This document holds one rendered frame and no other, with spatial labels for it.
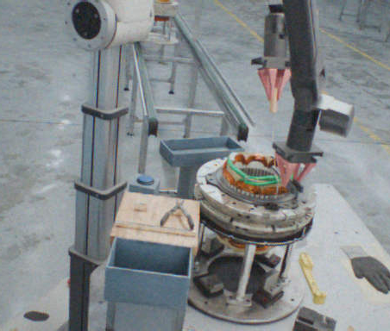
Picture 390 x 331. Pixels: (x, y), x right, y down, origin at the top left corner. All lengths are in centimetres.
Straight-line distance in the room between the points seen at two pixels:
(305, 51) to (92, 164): 78
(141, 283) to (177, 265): 13
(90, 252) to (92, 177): 27
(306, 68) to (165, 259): 50
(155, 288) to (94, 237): 65
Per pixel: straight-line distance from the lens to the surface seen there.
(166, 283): 102
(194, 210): 122
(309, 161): 116
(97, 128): 149
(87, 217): 163
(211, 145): 167
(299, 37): 102
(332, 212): 197
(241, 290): 135
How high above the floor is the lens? 169
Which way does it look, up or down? 26 degrees down
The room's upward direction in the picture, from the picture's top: 8 degrees clockwise
